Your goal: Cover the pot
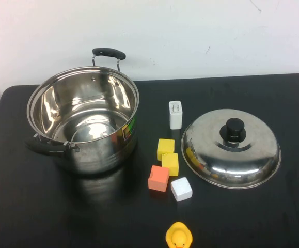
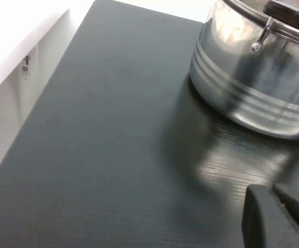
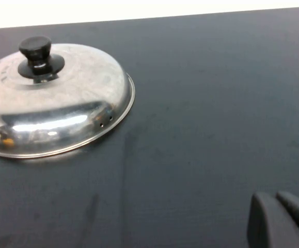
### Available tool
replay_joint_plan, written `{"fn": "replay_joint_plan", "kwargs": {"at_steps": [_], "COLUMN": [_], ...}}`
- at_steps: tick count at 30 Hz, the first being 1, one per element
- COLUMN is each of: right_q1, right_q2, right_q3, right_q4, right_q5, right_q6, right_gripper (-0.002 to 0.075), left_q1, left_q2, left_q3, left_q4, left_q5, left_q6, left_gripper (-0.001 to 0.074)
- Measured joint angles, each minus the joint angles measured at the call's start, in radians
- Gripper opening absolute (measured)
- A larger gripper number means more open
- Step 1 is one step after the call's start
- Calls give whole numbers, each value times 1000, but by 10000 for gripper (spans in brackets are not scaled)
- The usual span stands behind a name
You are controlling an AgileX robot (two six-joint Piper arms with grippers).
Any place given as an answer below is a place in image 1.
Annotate steel lid with black knob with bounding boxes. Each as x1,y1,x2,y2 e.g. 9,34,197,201
181,108,282,190

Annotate white USB charger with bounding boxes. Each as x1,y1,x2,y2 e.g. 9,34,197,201
168,101,183,130

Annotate yellow foam cube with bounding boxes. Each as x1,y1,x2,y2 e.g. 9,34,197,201
156,138,176,161
161,152,179,177

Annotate orange foam cube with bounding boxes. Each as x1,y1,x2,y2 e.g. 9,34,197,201
148,165,170,193

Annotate white foam cube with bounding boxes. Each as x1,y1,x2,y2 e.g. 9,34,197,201
170,177,193,203

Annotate yellow rubber duck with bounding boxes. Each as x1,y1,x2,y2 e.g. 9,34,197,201
165,222,193,248

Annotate stainless steel pot, black handles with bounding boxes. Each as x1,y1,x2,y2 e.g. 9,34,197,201
24,47,140,175

